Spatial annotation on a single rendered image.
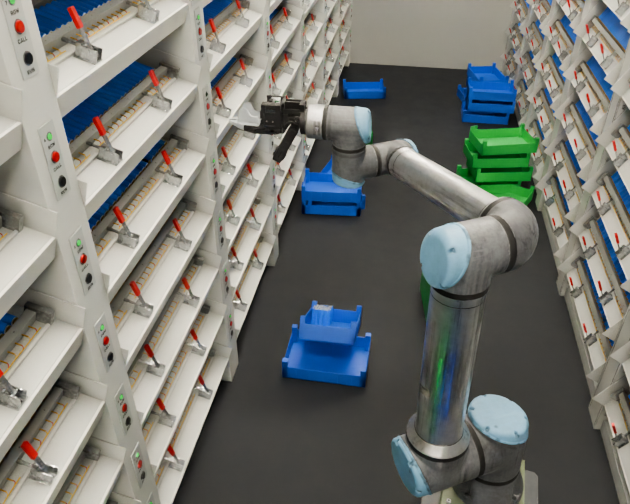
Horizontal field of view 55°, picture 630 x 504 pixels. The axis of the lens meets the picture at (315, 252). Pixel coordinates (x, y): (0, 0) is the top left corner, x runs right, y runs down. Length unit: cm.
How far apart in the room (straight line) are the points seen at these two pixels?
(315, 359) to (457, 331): 111
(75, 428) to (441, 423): 76
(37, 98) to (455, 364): 91
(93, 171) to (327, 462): 120
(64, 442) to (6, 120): 59
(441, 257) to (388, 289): 149
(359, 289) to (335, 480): 93
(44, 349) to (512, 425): 107
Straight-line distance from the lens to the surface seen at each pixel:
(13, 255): 101
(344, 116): 156
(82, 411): 127
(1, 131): 93
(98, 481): 141
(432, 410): 140
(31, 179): 100
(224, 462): 201
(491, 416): 159
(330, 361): 227
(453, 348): 126
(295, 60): 301
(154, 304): 147
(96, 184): 116
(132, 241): 131
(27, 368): 110
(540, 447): 216
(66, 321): 116
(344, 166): 160
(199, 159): 165
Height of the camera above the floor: 163
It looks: 35 degrees down
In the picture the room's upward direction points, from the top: straight up
